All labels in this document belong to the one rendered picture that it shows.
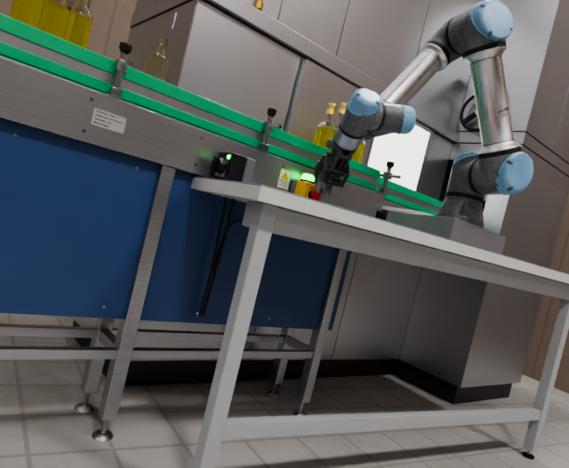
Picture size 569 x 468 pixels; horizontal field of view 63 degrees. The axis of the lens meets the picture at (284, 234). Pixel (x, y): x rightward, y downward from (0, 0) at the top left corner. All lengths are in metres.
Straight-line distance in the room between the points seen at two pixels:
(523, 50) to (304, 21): 1.26
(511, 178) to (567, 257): 2.60
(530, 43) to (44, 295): 2.44
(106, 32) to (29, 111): 2.47
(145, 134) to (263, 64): 0.71
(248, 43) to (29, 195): 0.96
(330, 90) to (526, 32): 1.21
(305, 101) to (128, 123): 0.87
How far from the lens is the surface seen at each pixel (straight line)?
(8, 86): 1.18
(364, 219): 1.17
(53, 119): 1.20
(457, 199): 1.56
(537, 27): 2.83
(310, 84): 1.93
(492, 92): 1.48
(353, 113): 1.23
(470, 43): 1.49
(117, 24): 3.65
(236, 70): 1.76
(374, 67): 2.25
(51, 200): 1.22
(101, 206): 1.25
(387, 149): 2.28
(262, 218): 1.05
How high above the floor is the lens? 0.68
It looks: 1 degrees down
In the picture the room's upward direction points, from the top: 14 degrees clockwise
